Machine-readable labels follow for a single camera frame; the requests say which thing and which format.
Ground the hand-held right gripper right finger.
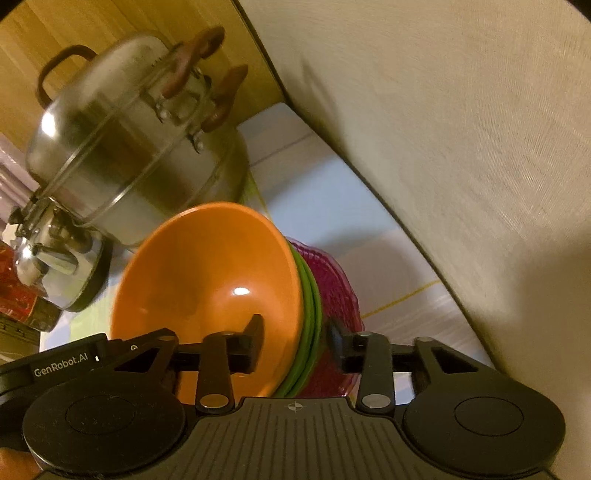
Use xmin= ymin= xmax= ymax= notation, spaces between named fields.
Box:
xmin=325 ymin=320 xmax=497 ymax=413

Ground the orange plastic bowl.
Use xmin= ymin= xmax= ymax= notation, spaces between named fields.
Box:
xmin=109 ymin=202 xmax=305 ymax=400

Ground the cooking oil bottle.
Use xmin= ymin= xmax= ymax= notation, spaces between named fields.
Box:
xmin=0 ymin=240 xmax=63 ymax=333

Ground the wooden panel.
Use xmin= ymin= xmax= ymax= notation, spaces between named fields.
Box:
xmin=0 ymin=0 xmax=287 ymax=153

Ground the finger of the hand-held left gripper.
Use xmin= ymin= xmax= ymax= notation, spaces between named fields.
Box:
xmin=106 ymin=333 xmax=158 ymax=365

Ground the person's left hand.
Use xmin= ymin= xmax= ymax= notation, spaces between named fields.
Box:
xmin=0 ymin=447 xmax=41 ymax=480

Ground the stainless steel kettle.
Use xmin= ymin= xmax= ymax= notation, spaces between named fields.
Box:
xmin=2 ymin=205 xmax=114 ymax=312

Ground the checked tablecloth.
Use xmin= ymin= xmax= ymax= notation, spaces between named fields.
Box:
xmin=39 ymin=104 xmax=492 ymax=402

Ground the stainless steel steamer pot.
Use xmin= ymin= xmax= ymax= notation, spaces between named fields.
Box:
xmin=25 ymin=25 xmax=252 ymax=252

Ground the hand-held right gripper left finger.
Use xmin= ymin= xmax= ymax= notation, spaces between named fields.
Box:
xmin=106 ymin=315 xmax=265 ymax=414

